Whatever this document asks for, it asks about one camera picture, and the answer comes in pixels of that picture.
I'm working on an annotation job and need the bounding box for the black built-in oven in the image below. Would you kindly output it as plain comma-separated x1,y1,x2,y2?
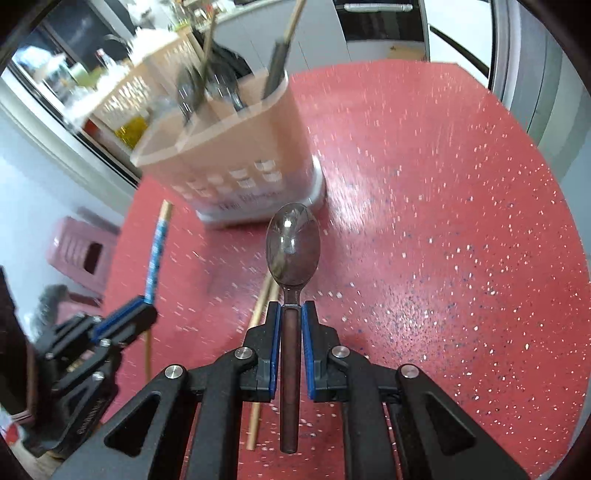
333,0,428,44

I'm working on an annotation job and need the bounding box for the black cloth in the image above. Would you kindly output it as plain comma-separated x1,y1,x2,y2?
191,30,254,79

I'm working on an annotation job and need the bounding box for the blue patterned wooden chopstick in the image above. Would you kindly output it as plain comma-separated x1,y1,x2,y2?
143,200,174,385

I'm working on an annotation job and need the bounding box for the pink plastic stool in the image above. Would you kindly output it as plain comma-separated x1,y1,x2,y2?
45,215,122,308

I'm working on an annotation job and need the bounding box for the grey sliding door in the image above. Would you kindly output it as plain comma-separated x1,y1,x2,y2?
488,0,571,141

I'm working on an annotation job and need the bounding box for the beige lattice basket cart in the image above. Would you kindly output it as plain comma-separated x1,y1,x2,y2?
65,34,197,156

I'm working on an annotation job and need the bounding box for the beige plastic utensil holder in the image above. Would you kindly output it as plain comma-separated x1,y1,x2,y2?
129,69,328,229

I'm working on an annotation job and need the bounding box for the grey base cabinet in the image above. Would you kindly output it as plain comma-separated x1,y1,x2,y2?
217,7,348,75

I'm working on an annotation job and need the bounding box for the pile of clear plastic bags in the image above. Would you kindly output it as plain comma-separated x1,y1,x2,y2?
62,58,136,123

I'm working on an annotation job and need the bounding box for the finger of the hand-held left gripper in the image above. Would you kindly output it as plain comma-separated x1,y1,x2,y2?
33,298,143,361
48,302,158,394

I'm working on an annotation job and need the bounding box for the yellow cooking oil bottle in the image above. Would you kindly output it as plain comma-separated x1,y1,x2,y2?
114,116,150,150

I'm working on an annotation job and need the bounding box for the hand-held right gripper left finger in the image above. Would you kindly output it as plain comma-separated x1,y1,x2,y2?
48,301,283,480

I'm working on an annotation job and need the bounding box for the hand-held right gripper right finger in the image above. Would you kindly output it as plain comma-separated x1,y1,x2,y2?
300,301,532,480

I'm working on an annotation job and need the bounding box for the white tall cabinet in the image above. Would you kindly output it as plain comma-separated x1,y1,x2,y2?
424,0,493,88

